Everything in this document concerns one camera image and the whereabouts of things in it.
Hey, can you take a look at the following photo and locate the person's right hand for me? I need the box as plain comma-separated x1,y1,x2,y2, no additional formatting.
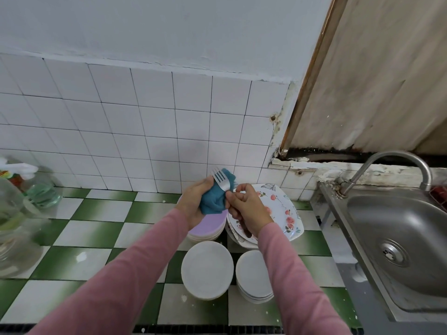
225,182,275,239

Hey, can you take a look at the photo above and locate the person's left hand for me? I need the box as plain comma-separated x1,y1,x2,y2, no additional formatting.
175,176,216,230

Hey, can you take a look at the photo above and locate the blue cleaning cloth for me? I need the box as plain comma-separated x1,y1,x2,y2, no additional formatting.
200,168,237,215

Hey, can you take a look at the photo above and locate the purple plastic bowl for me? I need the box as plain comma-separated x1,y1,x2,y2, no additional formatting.
186,209,229,243

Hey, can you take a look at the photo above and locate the floral plate stack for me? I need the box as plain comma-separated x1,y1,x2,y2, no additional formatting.
225,183,305,250

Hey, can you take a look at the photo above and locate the metal fork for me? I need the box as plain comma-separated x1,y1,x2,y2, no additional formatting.
213,168,247,194

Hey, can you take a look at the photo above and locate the stack of white saucers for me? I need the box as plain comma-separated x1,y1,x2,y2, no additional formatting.
235,249,276,305

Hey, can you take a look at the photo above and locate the white bowl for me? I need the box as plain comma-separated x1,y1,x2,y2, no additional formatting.
181,241,236,302

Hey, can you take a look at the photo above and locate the person's left forearm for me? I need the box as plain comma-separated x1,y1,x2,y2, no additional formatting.
28,208,191,335

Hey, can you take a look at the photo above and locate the person's right forearm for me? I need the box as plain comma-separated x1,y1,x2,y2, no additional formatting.
257,221,353,335

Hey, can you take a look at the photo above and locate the green checkered tile countertop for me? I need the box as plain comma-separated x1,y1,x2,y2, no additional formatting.
0,186,364,335

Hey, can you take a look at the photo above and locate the chrome faucet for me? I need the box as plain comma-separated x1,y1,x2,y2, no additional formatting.
335,150,433,197

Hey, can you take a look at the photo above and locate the stainless steel sink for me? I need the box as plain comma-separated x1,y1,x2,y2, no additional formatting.
311,179,447,325

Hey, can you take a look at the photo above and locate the large clear plastic bottle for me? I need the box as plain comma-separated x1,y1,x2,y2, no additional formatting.
0,179,46,278

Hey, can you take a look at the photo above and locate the weathered wooden board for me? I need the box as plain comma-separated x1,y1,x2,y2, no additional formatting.
281,0,447,158

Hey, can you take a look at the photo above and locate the red plastic cutlery cup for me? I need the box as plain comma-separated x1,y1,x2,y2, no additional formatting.
429,185,447,210

